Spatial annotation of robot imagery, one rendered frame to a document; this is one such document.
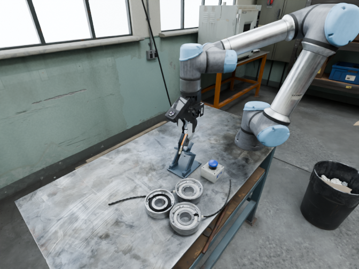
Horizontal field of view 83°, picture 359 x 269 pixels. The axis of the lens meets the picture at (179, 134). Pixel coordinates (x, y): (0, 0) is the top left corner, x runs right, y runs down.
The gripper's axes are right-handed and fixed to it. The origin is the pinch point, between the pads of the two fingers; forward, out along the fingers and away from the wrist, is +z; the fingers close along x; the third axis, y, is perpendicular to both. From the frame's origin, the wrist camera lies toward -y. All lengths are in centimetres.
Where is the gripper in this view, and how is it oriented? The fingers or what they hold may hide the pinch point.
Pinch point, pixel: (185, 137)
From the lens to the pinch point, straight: 84.4
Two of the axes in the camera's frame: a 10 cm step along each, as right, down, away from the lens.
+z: 0.0, 8.5, 5.3
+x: -7.8, -3.4, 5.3
